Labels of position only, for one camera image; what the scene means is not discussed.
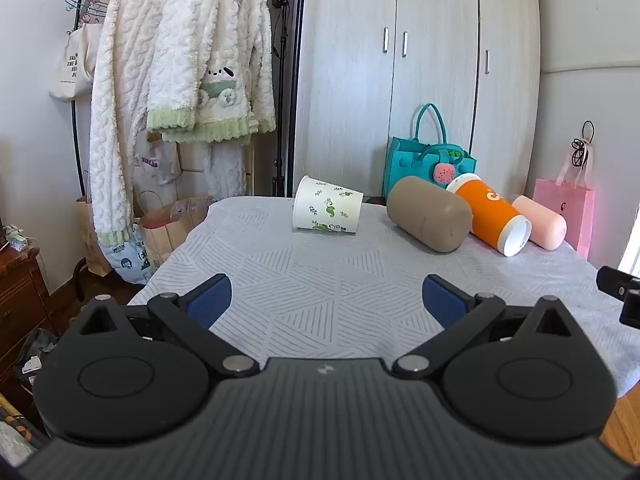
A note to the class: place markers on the brown cup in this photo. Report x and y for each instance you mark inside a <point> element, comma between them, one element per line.
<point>425,212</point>

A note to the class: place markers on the white canvas tote bag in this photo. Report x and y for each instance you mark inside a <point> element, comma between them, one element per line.
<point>75,65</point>

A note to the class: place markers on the small white printed tote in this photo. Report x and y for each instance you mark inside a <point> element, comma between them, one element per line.
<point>157,160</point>

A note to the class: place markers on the long white fuzzy robe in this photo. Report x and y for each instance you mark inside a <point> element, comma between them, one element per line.
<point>120,110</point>

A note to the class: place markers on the light wood wardrobe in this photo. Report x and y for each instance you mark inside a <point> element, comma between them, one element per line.
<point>350,85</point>

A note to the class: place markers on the black metal clothes rack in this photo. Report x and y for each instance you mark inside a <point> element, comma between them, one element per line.
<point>75,160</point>

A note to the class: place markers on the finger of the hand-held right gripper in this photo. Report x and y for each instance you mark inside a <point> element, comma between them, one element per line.
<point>612,280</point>

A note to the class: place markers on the pink paper bag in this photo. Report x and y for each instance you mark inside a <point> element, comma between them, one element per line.
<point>570,210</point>

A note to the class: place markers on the white leaf-print paper cup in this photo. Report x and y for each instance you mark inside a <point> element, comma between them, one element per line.
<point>327,205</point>

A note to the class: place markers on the kraft paper bag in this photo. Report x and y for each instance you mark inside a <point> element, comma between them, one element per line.
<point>92,245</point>
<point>167,232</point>

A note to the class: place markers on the orange cup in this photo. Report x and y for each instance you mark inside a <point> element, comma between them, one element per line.
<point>490,210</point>

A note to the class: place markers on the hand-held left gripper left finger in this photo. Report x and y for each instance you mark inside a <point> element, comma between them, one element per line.
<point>210,300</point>

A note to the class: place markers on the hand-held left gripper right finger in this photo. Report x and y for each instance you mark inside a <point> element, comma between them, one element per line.
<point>442,301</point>

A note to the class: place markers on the teal felt bag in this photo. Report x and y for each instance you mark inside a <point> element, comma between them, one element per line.
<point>405,170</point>

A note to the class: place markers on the black plastic bag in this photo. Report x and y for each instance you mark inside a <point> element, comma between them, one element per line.
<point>37,355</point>

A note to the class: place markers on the blue-green printed bag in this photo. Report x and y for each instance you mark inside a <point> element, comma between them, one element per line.
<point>130,260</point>

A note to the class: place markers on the grey patterned tablecloth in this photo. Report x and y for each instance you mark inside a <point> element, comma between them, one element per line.
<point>310,280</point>

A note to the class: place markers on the white fuzzy pyjama pants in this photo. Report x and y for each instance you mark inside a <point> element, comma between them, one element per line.
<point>225,167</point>

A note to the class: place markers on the pink cup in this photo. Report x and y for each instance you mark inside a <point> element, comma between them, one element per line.
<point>542,220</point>

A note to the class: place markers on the white fuzzy green-trim pyjama top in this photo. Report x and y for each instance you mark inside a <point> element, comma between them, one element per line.
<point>210,60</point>

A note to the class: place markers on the brown wooden dresser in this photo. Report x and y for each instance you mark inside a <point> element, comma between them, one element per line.
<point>20,305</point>

